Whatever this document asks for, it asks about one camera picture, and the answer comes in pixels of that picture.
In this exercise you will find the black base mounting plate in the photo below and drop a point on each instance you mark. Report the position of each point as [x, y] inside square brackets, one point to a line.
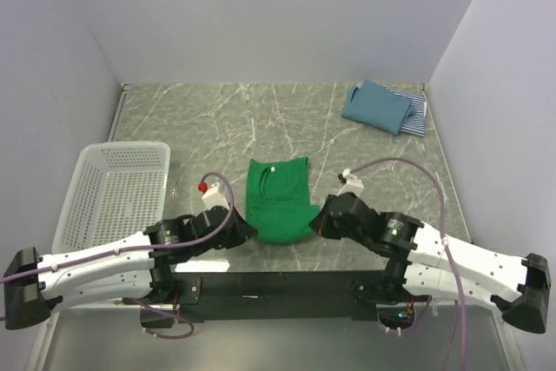
[221, 296]

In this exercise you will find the blue white striped tank top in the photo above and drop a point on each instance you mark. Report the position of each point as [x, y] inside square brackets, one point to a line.
[415, 124]

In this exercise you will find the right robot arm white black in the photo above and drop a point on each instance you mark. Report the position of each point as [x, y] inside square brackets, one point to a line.
[422, 264]

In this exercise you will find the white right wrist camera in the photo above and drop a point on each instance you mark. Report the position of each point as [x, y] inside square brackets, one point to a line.
[350, 183]

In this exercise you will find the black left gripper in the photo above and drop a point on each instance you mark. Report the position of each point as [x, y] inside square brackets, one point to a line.
[242, 231]

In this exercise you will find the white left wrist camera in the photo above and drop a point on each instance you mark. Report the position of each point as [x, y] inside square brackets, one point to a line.
[213, 195]

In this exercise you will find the green tank top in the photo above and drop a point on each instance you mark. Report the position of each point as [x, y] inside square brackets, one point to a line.
[278, 202]

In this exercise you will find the teal blue tank top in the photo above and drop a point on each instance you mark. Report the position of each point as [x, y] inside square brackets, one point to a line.
[377, 106]

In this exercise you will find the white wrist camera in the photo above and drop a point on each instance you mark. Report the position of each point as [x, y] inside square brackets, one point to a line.
[213, 195]
[350, 183]

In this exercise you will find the white plastic laundry basket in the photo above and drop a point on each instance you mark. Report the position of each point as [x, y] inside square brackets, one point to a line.
[117, 189]

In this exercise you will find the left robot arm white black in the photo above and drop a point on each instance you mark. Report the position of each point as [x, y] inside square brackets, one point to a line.
[136, 267]

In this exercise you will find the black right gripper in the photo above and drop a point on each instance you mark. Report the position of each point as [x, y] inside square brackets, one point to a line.
[321, 223]

